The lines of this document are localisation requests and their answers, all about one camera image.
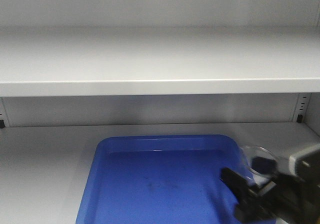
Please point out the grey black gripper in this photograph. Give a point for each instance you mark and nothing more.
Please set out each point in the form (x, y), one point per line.
(294, 196)

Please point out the grey cabinet shelf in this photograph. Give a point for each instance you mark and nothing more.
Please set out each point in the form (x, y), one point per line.
(93, 61)

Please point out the blue plastic tray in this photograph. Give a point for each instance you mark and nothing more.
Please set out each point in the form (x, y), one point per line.
(169, 179)

